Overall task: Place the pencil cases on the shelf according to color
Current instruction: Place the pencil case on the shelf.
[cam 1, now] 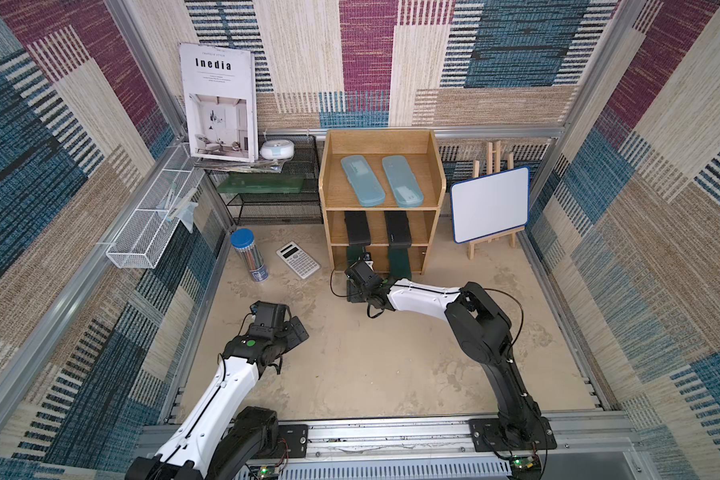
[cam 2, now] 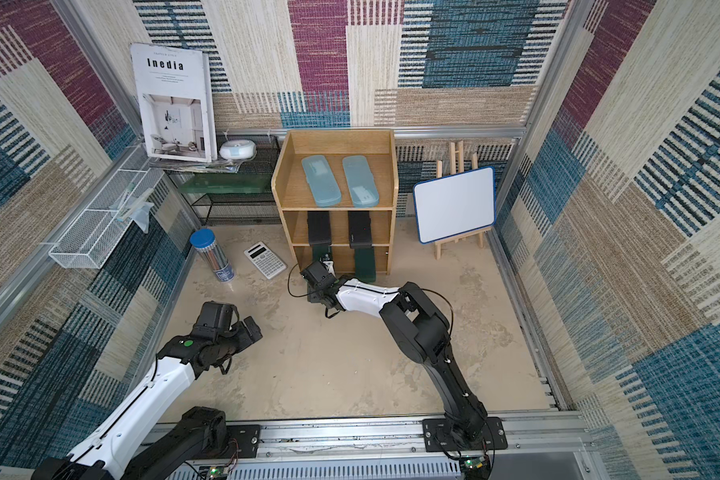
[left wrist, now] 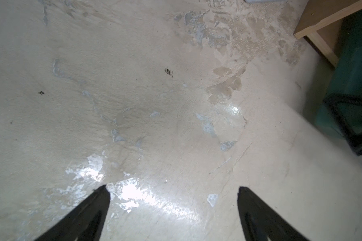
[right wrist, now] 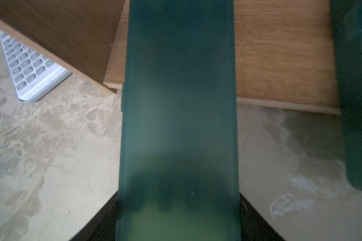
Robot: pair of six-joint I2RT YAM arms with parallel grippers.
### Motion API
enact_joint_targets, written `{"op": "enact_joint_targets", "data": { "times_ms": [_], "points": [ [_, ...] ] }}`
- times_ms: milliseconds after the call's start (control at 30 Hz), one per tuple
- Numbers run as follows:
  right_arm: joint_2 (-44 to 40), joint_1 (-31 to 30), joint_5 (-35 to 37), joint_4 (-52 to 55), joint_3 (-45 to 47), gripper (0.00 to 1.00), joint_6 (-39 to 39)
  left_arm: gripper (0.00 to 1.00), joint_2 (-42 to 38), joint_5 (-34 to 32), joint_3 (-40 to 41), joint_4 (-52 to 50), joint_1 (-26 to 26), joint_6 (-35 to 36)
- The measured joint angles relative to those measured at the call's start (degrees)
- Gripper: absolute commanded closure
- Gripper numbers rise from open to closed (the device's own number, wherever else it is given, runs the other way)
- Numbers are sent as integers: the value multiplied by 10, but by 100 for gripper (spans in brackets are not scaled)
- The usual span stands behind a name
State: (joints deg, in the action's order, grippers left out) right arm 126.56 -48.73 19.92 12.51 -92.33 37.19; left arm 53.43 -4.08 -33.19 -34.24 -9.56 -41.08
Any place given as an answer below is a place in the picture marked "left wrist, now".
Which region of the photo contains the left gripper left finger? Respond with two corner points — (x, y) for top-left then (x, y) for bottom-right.
(36, 185), (111, 241)

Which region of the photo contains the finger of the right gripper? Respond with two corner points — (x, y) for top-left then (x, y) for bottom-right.
(323, 93), (362, 157)

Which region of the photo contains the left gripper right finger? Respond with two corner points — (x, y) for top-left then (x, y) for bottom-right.
(237, 186), (308, 241)

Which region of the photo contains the dark green pencil case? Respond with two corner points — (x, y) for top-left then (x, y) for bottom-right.
(314, 10), (362, 139)

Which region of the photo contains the wooden three-tier shelf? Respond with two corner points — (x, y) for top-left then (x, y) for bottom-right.
(294, 0), (362, 67)

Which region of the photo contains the white calculator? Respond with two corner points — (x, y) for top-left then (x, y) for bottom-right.
(244, 0), (284, 4)

